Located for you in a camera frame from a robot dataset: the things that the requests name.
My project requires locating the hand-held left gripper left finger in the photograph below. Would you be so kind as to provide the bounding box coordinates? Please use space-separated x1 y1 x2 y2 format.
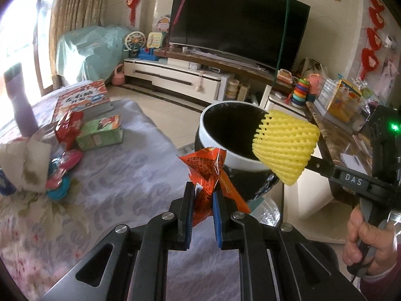
41 181 195 301

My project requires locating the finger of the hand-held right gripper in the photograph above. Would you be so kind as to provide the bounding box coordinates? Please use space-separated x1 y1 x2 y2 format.
308 154 335 177

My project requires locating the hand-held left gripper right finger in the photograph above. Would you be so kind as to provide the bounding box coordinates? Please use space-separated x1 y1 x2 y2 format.
213 191 340 301

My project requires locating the yellow foam fruit net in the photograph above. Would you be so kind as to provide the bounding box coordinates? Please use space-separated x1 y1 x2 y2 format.
252 110 321 186

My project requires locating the orange snack wrapper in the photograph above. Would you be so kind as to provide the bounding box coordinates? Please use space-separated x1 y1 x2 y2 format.
178 147 252 228

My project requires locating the black white-rimmed trash bin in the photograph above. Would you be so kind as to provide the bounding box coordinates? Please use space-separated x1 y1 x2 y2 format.
194 100 282 202

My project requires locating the blue round foil wrapper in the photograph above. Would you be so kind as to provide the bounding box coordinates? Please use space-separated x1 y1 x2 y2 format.
46 172 71 200

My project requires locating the white tissue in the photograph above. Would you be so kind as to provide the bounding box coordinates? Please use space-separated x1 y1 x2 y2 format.
0 136 52 195

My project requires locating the person's right forearm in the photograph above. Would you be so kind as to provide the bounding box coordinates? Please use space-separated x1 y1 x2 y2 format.
360 265 401 301

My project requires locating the person's right hand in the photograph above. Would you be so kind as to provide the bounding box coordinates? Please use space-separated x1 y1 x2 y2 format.
342 208 398 278

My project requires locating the yellow toy box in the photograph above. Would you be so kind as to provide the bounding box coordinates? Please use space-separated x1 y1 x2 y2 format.
326 80 362 123

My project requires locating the pink plush toy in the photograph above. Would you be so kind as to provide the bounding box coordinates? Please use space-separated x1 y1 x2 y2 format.
305 73 323 98

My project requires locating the small wooden toy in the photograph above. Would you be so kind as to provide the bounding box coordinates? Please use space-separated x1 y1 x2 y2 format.
277 69 293 85

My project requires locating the green cardboard box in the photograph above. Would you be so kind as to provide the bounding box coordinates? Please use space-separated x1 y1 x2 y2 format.
75 114 124 150

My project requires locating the green stick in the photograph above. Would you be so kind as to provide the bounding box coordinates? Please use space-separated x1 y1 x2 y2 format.
272 0 290 85

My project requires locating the white TV stand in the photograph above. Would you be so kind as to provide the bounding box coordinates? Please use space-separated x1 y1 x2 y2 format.
123 48 308 116

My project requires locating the red snack packet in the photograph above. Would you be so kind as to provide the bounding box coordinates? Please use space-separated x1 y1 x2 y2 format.
55 110 84 152

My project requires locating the pink watering can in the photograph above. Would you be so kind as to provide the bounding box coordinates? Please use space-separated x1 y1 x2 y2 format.
112 63 126 86

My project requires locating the red children's picture book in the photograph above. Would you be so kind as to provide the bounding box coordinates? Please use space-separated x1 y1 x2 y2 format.
52 79 114 123

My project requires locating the blue toy vehicle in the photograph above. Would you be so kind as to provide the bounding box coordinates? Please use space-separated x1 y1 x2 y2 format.
138 48 157 61

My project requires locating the black flat television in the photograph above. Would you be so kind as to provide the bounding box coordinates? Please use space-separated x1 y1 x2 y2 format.
168 0 311 71

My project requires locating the yellow toy phone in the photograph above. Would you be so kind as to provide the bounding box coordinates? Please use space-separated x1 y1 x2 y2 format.
147 32 163 50

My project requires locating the white ferris wheel toy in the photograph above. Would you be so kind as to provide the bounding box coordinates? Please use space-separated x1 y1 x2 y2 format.
123 31 147 58

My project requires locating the teal covered furniture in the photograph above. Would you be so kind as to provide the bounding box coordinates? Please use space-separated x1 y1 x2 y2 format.
56 26 132 85

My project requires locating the colourful house-shaped toy board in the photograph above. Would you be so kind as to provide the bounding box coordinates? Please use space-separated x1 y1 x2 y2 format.
156 14 171 35

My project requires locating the purple insulated bottle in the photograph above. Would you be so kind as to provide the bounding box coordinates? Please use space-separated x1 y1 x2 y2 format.
4 63 40 137

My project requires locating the pink stick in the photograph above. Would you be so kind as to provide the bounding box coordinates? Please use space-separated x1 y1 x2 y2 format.
172 0 192 27

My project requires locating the red hanging knot ornament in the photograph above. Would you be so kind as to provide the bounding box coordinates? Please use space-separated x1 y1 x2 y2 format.
126 0 142 27

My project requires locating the beige woven curtain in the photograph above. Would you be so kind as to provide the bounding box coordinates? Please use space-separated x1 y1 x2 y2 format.
48 0 105 90

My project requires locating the glass balcony door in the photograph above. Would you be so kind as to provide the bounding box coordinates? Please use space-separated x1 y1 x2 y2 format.
0 0 55 98

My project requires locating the rainbow stacking ring toy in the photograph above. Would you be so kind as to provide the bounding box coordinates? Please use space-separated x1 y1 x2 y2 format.
291 78 309 109

